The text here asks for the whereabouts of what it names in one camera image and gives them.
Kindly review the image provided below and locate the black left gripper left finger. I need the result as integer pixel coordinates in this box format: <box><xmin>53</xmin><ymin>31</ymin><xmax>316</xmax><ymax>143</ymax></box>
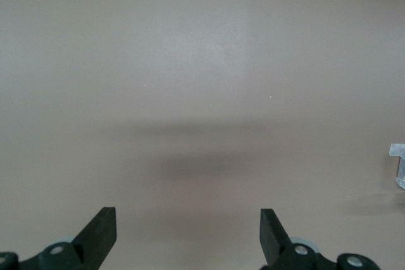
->
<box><xmin>17</xmin><ymin>198</ymin><xmax>118</xmax><ymax>270</ymax></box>

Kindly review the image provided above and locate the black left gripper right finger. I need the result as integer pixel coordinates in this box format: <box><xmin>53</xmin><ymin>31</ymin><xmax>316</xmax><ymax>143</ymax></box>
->
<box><xmin>260</xmin><ymin>208</ymin><xmax>340</xmax><ymax>270</ymax></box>

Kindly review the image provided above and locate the clear plastic egg box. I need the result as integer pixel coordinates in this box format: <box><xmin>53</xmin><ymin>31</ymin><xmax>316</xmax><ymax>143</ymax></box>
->
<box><xmin>395</xmin><ymin>155</ymin><xmax>405</xmax><ymax>191</ymax></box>

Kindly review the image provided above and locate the clear tape strip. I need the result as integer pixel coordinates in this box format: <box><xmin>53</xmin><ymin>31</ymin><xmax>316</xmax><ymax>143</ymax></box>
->
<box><xmin>389</xmin><ymin>143</ymin><xmax>405</xmax><ymax>158</ymax></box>

